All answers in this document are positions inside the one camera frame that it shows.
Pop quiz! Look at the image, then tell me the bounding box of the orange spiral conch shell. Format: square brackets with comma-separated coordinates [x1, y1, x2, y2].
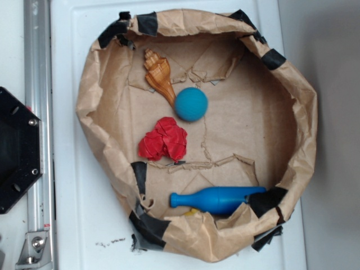
[144, 48, 176, 108]

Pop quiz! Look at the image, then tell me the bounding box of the crumpled red paper wad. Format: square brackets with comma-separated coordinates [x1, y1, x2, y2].
[138, 117, 187, 163]

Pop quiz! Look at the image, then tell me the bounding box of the brown paper bag basin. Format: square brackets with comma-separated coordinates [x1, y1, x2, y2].
[76, 9, 318, 262]

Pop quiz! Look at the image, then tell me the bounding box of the teal blue ball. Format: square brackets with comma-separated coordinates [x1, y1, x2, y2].
[174, 87, 208, 122]

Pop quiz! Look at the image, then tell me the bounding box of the blue plastic bottle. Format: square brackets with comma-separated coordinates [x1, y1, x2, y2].
[169, 187, 267, 215]

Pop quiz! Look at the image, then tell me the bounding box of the small yellow object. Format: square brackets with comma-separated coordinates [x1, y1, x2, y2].
[183, 208, 199, 216]

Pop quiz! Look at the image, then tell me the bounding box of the white plastic tray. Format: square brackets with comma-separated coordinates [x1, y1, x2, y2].
[50, 1, 307, 269]

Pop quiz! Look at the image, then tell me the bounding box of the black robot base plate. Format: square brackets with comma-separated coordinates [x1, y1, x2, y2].
[1, 87, 42, 214]

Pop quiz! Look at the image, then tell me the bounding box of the aluminium extrusion rail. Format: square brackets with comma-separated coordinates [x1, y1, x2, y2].
[24, 1, 58, 269]

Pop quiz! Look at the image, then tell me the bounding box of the metal corner bracket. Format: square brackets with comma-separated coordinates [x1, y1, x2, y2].
[15, 231, 53, 269]

